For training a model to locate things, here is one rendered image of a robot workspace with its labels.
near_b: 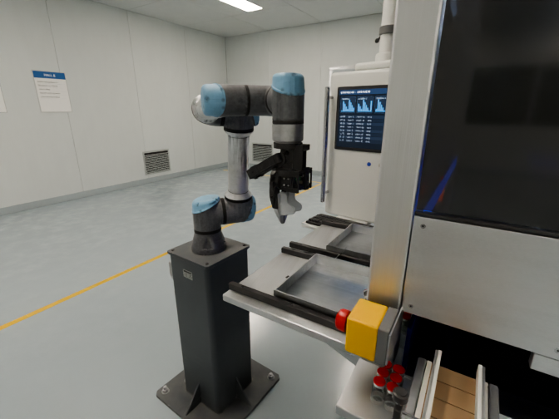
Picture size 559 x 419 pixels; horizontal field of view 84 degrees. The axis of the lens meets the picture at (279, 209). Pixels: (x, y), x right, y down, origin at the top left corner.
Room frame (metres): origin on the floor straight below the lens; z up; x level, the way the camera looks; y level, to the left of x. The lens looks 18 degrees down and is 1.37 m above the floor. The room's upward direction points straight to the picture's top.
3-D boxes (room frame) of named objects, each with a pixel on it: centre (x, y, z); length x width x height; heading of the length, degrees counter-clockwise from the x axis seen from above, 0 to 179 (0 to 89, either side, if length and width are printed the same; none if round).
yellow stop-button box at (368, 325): (0.46, -0.16, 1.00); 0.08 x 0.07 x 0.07; 58
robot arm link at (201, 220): (1.25, 0.30, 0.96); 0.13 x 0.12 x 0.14; 111
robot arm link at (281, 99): (0.77, -0.02, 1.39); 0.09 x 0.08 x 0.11; 21
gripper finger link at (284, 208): (0.75, -0.02, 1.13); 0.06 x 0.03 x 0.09; 58
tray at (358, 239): (1.02, -0.38, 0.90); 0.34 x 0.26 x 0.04; 58
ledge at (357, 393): (0.43, -0.19, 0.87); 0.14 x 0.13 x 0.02; 58
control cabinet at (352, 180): (1.62, -0.50, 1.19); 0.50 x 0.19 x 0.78; 50
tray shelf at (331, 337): (0.92, -0.23, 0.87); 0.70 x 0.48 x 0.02; 148
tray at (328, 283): (0.74, -0.20, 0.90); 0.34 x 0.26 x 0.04; 58
